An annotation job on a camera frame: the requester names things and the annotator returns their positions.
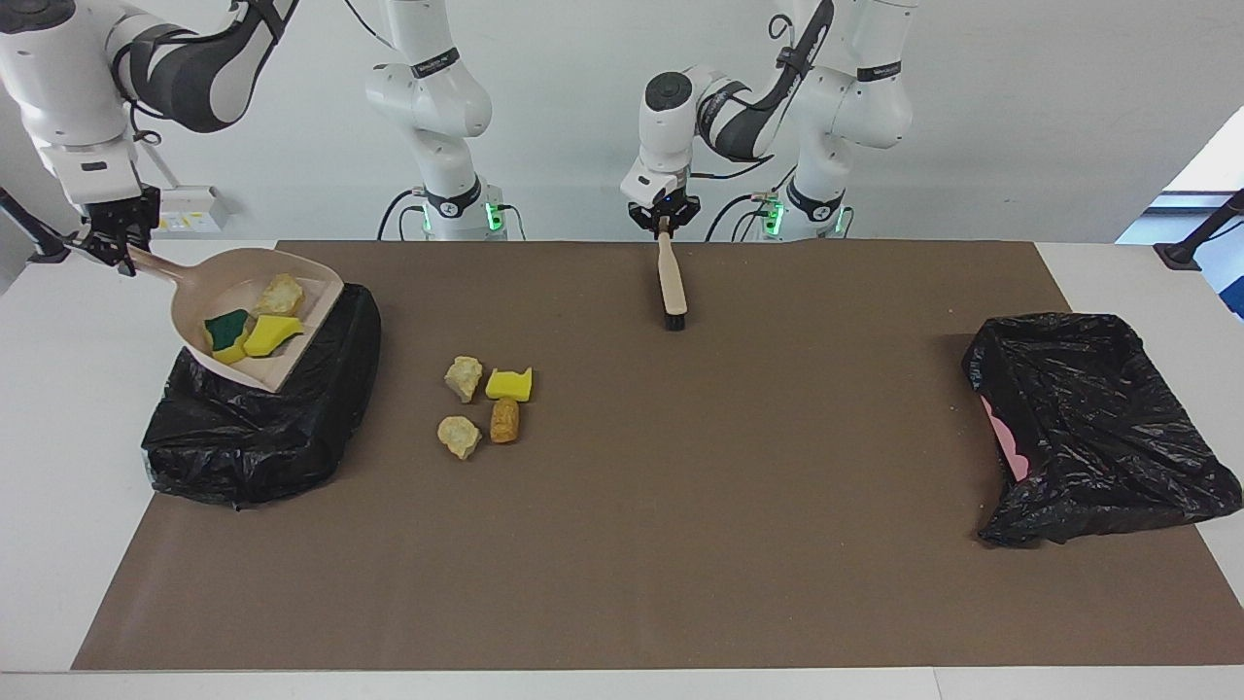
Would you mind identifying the white wall power outlet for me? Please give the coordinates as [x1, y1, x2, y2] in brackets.
[146, 186, 232, 233]

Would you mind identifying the pink bin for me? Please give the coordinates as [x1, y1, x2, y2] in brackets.
[980, 394, 1031, 484]

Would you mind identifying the yellow sponge wedge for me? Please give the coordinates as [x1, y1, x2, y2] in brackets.
[243, 314, 306, 358]

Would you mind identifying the black base cable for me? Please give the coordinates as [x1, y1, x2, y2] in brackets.
[377, 188, 526, 242]
[705, 165, 803, 242]

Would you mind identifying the notched yellow sponge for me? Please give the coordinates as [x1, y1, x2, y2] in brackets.
[485, 367, 535, 403]

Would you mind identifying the yellow and green sponge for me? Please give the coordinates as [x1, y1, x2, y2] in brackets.
[203, 309, 252, 366]

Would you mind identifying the black right base cable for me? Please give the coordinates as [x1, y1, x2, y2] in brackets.
[377, 188, 526, 242]

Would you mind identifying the black clamp stand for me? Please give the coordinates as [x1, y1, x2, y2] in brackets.
[1154, 190, 1244, 271]
[0, 187, 79, 264]

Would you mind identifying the black bag lined bin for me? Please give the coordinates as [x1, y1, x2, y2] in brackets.
[141, 282, 383, 508]

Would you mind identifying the black trash bag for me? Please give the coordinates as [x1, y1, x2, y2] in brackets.
[962, 312, 1244, 548]

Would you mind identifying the beige plastic dustpan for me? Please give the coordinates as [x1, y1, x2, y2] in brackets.
[126, 246, 346, 394]

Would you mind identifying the brown table mat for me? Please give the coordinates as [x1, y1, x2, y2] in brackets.
[73, 241, 1244, 672]

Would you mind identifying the black left base cable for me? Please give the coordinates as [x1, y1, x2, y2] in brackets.
[705, 165, 803, 242]

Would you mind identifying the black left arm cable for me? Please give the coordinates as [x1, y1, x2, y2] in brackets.
[690, 0, 839, 186]

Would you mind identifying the beige sponge chunk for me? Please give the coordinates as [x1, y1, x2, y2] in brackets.
[444, 356, 484, 403]
[436, 416, 482, 461]
[255, 273, 306, 319]

